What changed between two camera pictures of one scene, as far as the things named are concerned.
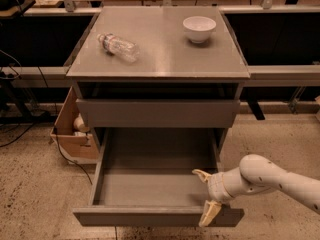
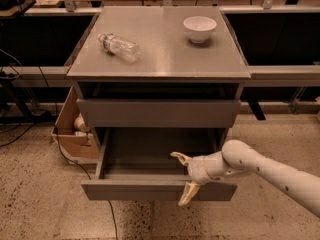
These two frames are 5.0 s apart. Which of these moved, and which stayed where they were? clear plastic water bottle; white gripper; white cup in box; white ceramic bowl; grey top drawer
Moved: white gripper
Stayed: clear plastic water bottle; white cup in box; white ceramic bowl; grey top drawer
